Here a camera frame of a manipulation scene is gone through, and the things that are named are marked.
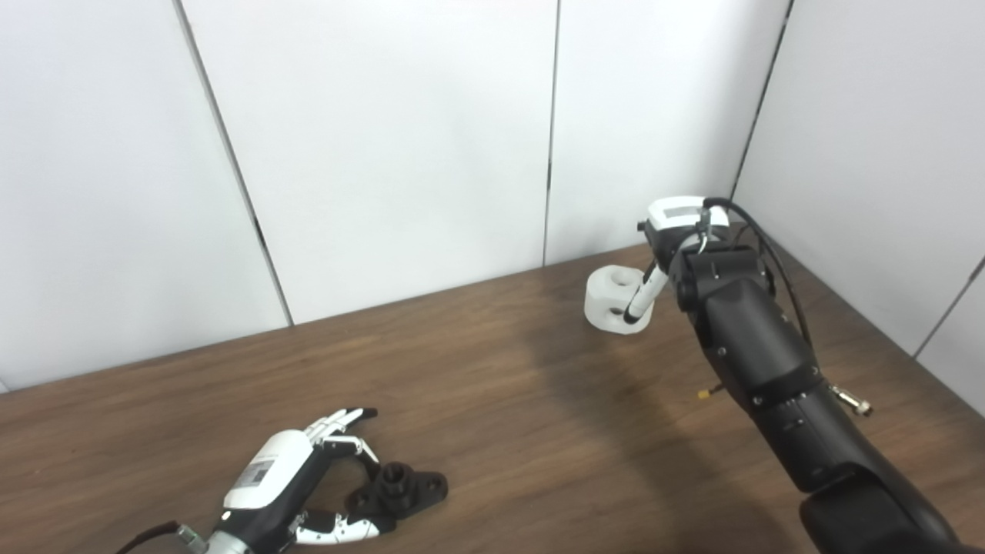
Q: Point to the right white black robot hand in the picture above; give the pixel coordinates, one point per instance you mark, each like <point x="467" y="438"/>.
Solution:
<point x="677" y="215"/>

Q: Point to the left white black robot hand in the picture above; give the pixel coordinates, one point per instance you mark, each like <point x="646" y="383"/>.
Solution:
<point x="269" y="477"/>

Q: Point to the round white plastic piece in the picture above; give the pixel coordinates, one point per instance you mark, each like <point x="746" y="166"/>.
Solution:
<point x="604" y="304"/>

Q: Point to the black plastic holder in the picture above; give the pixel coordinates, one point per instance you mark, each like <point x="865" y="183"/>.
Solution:
<point x="415" y="488"/>

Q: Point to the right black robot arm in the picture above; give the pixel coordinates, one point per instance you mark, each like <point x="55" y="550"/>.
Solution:
<point x="754" y="338"/>

